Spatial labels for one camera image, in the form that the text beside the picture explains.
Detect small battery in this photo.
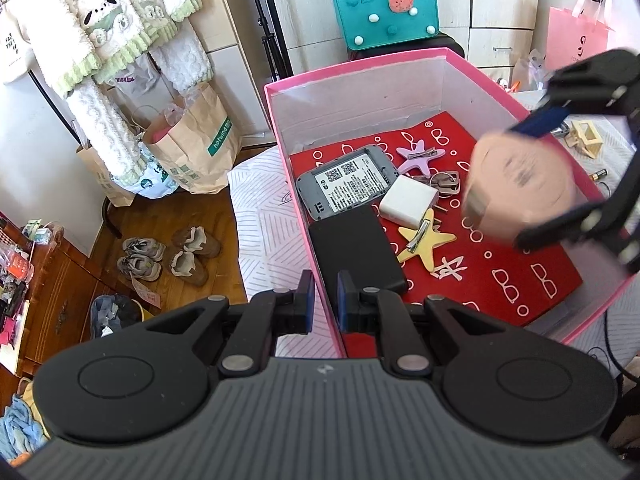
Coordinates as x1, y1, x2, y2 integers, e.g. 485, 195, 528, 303
589, 168, 608, 182

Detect cream claw hair clip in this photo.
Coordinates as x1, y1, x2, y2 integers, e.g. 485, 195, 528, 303
564, 120, 604, 159

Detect pink round compact case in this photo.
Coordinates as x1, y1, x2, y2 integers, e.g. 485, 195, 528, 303
462, 131, 576, 245

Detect black power bank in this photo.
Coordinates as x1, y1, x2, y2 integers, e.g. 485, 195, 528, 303
308, 205, 408, 312

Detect yellow starfish hair clip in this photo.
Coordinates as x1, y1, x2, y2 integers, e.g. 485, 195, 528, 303
397, 208, 457, 272

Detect metal key bunch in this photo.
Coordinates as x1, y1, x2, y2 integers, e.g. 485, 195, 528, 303
414, 171, 461, 196

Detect white charger plug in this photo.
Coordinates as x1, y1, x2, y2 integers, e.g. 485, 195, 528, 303
378, 176, 438, 230

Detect grey wifi router device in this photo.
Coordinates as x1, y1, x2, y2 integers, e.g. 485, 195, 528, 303
295, 144, 399, 221

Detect purple starfish hair clip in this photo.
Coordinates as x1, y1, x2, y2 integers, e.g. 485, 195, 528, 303
396, 140, 446, 176

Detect pink cardboard storage box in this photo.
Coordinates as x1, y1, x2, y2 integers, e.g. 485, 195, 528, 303
265, 49, 639, 366

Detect pink paper gift bag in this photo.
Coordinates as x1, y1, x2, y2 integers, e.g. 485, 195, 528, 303
546, 0, 612, 72

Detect red patterned box liner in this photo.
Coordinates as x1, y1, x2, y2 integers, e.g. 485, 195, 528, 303
290, 112, 582, 326

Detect brown fluffy slippers pair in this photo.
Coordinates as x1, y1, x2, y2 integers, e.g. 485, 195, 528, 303
167, 226, 221, 287

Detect white wardrobe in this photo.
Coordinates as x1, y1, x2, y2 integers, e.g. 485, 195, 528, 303
274, 0, 538, 75

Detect black suitcase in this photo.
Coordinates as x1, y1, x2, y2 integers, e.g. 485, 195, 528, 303
347, 32, 465, 61

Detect grey sneakers pair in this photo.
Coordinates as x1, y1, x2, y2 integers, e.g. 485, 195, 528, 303
117, 237, 166, 283

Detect brown paper shopping bag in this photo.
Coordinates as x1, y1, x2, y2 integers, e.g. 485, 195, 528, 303
142, 82, 241, 194

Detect teal felt handbag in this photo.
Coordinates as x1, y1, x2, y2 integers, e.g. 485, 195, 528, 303
333, 0, 439, 51

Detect brown wooden dresser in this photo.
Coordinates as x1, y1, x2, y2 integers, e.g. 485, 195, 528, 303
1, 226, 132, 377

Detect black tripod stand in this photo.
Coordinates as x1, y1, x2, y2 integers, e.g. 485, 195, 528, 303
253, 0, 294, 80

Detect white fluffy bathrobe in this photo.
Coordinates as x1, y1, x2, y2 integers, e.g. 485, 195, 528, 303
16, 0, 214, 185

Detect white tote bag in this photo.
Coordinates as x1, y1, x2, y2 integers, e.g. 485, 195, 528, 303
0, 6, 35, 84

